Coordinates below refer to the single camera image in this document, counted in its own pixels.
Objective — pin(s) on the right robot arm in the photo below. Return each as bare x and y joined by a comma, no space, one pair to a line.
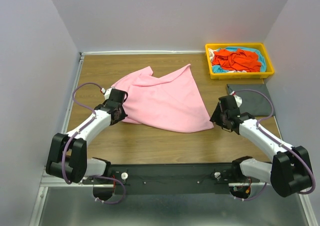
289,172

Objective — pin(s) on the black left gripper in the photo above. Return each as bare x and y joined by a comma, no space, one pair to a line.
122,116

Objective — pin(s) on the pink t-shirt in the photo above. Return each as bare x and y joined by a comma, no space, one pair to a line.
171,102

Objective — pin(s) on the blue t-shirt in bin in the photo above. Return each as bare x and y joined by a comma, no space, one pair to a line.
262,61

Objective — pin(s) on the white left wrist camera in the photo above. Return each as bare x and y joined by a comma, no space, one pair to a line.
106,92

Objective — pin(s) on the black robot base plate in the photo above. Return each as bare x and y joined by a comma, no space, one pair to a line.
168,179

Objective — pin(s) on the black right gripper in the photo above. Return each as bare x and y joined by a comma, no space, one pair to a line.
215,117

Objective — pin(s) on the yellow plastic bin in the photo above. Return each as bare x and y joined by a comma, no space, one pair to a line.
239,61

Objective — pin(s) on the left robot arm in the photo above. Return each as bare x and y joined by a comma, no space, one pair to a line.
67,158

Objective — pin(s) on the orange t-shirt in bin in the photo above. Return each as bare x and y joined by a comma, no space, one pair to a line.
235,59

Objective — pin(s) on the white cloth in bin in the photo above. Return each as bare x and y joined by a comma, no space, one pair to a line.
211,53

